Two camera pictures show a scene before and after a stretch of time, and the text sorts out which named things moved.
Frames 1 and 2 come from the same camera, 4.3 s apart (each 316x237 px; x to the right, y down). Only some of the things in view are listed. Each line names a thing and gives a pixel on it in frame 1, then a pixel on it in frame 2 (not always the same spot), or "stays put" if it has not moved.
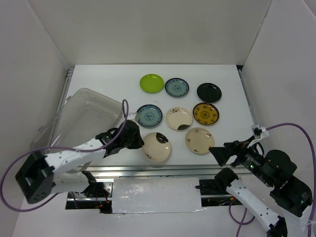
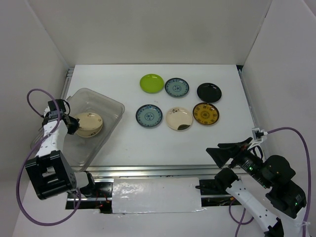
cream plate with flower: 179,118 stays put
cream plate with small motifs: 198,140 -> 89,120
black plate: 209,92 stays put
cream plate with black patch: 157,148 -> 89,133
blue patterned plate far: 177,87 stays put
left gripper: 138,141 -> 75,126
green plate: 151,83 stays put
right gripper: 221,153 stays put
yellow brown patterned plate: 206,113 stays put
